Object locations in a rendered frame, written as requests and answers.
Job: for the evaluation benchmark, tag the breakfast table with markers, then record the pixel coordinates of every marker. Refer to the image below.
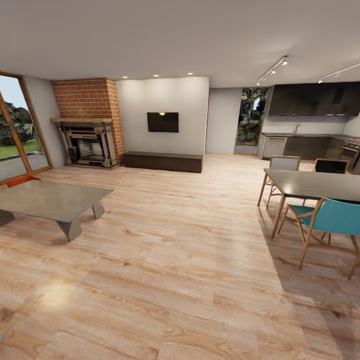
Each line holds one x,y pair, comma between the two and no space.
311,185

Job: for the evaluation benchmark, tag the fixed window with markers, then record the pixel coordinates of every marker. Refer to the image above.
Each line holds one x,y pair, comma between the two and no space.
251,116

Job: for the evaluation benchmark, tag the storage box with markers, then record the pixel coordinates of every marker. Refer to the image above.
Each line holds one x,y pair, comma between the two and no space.
16,182

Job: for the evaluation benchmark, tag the cabinet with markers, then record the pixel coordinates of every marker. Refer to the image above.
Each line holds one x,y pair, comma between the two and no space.
340,99
292,99
164,161

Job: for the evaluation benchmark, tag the door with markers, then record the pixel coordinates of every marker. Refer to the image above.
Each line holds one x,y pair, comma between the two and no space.
22,149

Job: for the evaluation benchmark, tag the wall mounted tv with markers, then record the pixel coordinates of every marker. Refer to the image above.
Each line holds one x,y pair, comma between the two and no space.
167,122

